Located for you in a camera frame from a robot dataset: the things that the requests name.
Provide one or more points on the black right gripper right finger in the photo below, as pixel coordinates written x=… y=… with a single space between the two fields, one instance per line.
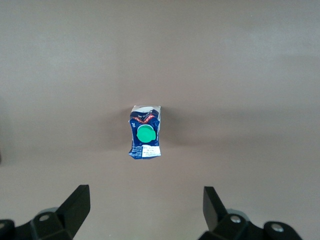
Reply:
x=215 y=212

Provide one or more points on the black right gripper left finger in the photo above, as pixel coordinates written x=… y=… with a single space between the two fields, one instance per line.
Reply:
x=73 y=210

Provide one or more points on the blue milk carton green cap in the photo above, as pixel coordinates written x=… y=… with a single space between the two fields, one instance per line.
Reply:
x=146 y=135

